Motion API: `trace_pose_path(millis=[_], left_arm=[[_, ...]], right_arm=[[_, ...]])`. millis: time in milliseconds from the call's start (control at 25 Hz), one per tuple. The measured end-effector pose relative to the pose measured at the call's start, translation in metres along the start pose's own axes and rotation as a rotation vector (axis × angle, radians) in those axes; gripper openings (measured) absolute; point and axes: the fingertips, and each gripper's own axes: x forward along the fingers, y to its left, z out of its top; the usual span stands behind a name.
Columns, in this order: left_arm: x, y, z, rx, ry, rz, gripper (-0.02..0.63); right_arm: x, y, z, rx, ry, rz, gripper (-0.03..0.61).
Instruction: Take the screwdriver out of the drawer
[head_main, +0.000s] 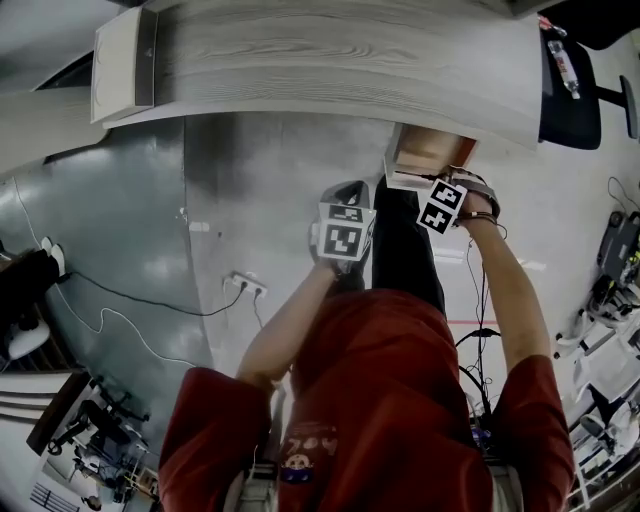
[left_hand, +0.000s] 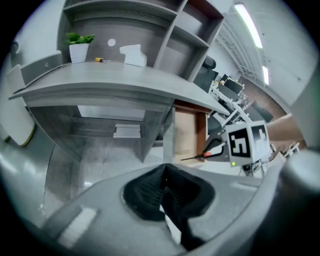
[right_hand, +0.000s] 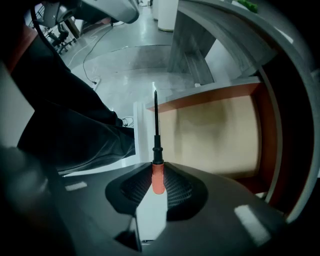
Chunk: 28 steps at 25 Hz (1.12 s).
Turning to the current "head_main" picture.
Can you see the black equipment case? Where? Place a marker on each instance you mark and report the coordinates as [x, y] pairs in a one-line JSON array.
[[617, 245]]

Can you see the white chair base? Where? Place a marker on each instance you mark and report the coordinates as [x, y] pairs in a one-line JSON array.
[[595, 345]]

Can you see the person's right forearm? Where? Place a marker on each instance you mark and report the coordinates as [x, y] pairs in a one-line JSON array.
[[500, 290]]

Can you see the thin dark screwdriver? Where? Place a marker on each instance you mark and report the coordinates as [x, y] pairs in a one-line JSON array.
[[425, 176]]

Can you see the white side cabinet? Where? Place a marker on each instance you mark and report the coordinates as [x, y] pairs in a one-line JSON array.
[[117, 65]]

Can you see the black stand equipment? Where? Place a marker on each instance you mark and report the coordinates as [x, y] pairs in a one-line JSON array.
[[100, 430]]

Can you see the person's black trousers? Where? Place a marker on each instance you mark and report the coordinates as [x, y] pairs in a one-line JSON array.
[[400, 250]]

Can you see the wooden drawer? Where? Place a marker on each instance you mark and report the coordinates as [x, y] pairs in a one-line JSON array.
[[425, 150]]

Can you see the black office chair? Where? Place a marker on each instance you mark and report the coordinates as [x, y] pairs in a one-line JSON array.
[[570, 115]]

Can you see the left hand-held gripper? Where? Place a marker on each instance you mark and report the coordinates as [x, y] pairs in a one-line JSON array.
[[342, 239]]

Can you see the clear plastic bottle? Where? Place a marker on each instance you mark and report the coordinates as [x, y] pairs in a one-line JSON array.
[[564, 67]]

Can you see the person's red shirt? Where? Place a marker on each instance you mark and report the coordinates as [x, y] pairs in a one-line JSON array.
[[375, 390]]

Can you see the white power strip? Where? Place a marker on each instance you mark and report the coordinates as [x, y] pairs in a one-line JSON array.
[[245, 285]]

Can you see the grey wood-grain desk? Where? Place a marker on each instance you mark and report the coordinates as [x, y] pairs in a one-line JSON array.
[[325, 50]]

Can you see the person's left forearm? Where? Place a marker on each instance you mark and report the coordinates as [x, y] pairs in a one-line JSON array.
[[290, 320]]

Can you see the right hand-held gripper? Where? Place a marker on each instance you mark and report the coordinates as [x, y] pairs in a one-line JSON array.
[[442, 206]]

